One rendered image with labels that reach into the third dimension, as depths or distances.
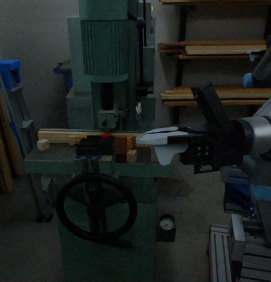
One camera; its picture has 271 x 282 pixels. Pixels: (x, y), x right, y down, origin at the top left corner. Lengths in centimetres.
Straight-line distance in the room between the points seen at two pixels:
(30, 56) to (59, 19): 55
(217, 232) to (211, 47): 198
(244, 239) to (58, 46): 304
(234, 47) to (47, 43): 207
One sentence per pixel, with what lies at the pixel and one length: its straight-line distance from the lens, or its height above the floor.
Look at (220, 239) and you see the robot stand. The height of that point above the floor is 23.
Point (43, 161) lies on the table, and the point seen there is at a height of 90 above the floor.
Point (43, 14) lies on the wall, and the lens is 361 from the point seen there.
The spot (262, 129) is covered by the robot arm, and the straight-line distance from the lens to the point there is 59.
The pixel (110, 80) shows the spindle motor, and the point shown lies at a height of 121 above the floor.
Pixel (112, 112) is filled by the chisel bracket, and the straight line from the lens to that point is 119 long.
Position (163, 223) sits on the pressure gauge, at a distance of 121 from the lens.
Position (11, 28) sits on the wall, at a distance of 372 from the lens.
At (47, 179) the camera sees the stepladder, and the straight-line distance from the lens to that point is 233.
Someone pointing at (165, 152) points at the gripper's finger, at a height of 121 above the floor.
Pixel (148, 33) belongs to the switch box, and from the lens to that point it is 143.
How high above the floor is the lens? 144
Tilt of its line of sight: 25 degrees down
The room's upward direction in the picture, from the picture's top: straight up
